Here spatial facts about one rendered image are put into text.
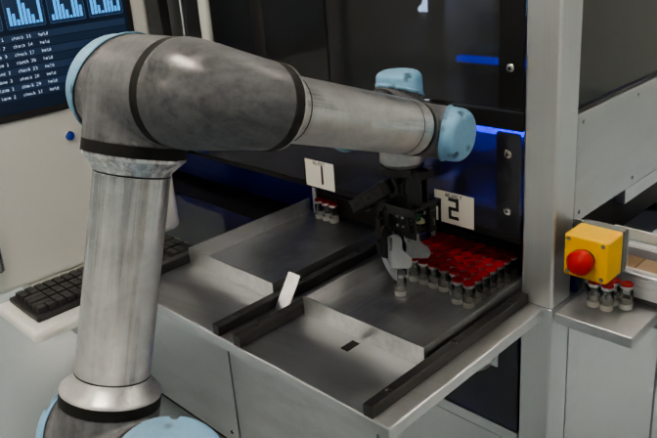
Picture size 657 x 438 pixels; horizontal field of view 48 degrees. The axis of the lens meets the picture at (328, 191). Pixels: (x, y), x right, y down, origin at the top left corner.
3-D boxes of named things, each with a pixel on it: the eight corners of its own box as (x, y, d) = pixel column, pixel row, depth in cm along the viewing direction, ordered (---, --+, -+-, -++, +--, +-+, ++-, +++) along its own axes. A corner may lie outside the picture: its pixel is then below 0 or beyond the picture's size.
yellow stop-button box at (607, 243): (584, 257, 122) (586, 217, 119) (626, 269, 117) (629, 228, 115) (561, 274, 117) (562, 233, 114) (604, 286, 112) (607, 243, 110)
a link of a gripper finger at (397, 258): (406, 292, 123) (408, 240, 120) (379, 283, 127) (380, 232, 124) (417, 286, 125) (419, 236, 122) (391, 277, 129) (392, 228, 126)
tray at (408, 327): (425, 246, 149) (424, 231, 148) (541, 283, 131) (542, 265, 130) (304, 314, 127) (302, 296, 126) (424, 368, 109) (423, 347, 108)
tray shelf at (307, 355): (295, 214, 176) (295, 207, 175) (566, 300, 128) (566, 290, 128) (118, 290, 145) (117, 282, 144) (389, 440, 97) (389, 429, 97)
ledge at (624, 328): (593, 290, 131) (593, 281, 130) (667, 313, 122) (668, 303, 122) (554, 323, 122) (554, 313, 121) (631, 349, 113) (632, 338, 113)
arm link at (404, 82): (361, 74, 115) (393, 65, 121) (365, 141, 118) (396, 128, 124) (402, 78, 110) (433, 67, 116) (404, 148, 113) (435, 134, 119)
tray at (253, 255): (309, 211, 172) (308, 197, 171) (395, 238, 154) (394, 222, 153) (190, 263, 150) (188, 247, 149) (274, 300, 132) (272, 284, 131)
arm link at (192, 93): (217, 30, 64) (487, 97, 101) (144, 26, 71) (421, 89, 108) (200, 161, 65) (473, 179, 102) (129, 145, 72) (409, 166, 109)
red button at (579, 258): (574, 265, 116) (575, 241, 115) (598, 272, 113) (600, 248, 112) (562, 274, 114) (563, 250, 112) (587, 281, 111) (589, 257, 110)
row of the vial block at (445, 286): (404, 272, 138) (403, 250, 137) (485, 300, 126) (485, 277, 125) (397, 277, 137) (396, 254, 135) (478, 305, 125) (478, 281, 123)
